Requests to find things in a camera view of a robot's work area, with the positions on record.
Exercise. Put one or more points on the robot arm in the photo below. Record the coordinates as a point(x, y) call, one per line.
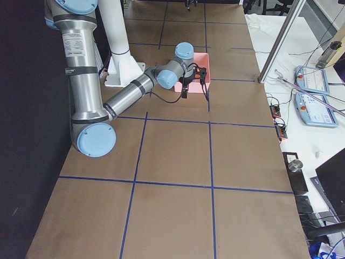
point(92, 133)

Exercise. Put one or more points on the orange black connector upper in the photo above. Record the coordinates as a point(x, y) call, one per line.
point(275, 111)

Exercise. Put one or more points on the lower teach pendant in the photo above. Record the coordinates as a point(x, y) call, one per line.
point(314, 113)

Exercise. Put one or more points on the aluminium frame post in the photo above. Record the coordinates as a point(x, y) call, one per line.
point(281, 37)

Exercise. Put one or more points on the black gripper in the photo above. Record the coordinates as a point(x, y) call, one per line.
point(185, 81)

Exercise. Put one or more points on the teach pendant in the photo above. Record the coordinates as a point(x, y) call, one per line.
point(314, 113)
point(312, 79)

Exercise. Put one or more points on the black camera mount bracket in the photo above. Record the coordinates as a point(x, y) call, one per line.
point(204, 73)

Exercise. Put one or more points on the orange black connector lower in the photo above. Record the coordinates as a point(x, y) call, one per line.
point(280, 130)

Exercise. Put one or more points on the orange black connector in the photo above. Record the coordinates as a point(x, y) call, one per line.
point(275, 111)
point(280, 130)

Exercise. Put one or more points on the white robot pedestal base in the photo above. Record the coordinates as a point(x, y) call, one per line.
point(123, 68)

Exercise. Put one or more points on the grey water bottle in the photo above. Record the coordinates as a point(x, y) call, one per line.
point(328, 54)

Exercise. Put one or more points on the upper teach pendant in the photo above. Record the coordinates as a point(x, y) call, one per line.
point(312, 79)

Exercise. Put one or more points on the pink grabber stick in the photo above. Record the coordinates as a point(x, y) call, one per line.
point(298, 88)

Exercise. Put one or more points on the metal cylinder weight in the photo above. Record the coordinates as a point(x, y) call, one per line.
point(295, 165)

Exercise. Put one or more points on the pink plastic bin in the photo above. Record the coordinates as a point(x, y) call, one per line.
point(191, 60)

